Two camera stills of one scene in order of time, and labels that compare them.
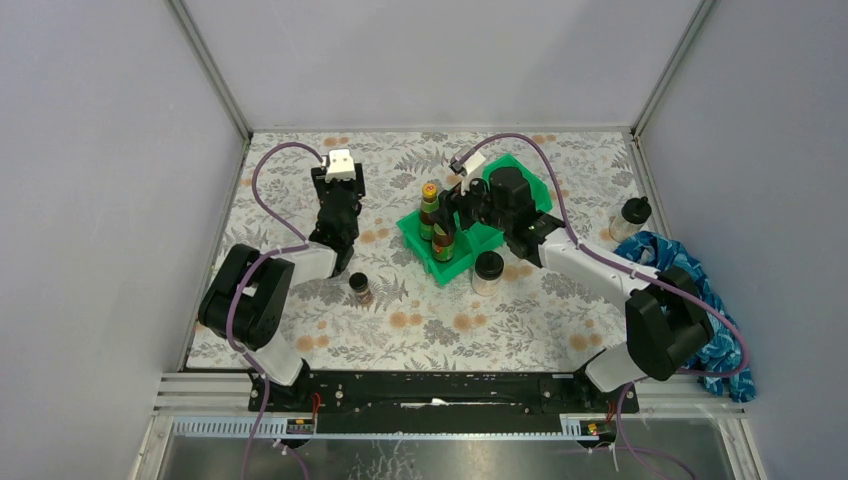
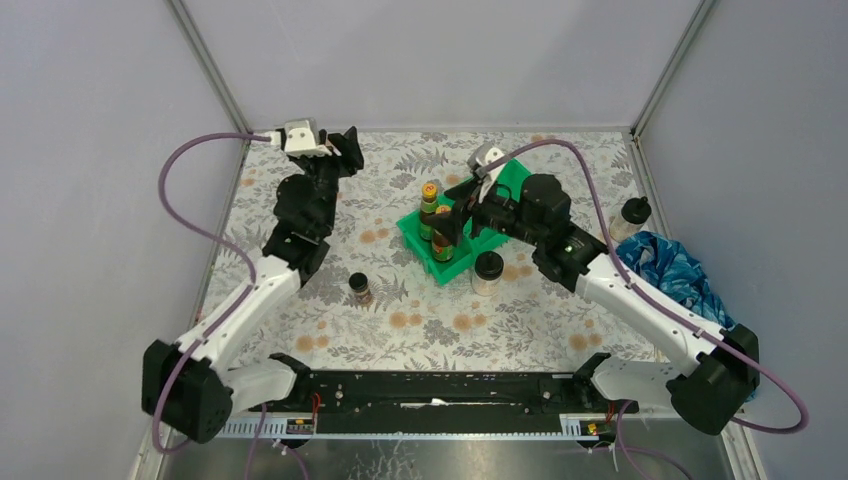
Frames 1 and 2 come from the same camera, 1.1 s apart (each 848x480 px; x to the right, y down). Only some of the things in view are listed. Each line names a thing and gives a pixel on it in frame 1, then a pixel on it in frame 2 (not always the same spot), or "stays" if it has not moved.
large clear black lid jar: x=488 y=273 stays
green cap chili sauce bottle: x=442 y=244 stays
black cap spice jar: x=358 y=282 stays
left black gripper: x=354 y=185 to x=351 y=159
